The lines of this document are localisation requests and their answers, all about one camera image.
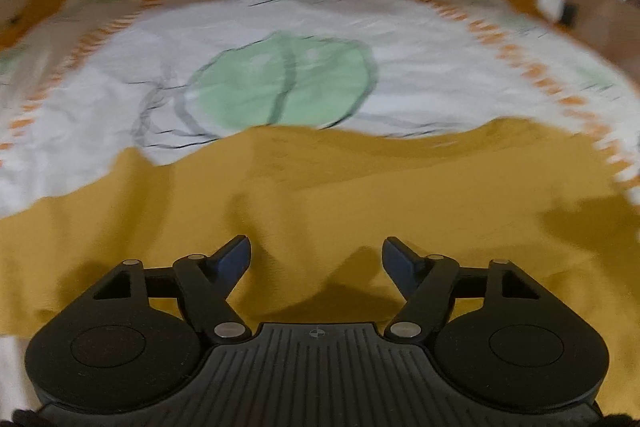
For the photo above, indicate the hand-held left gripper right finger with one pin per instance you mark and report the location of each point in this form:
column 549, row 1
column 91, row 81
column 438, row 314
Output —
column 400, row 264

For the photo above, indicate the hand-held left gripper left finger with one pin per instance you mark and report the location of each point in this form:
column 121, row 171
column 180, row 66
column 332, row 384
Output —
column 232, row 258

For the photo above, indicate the mustard yellow garment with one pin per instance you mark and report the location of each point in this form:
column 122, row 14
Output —
column 320, row 187

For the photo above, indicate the white leaf-print bed sheet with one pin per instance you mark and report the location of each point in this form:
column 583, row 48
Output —
column 425, row 72

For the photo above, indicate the small black block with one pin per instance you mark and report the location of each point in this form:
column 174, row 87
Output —
column 567, row 14

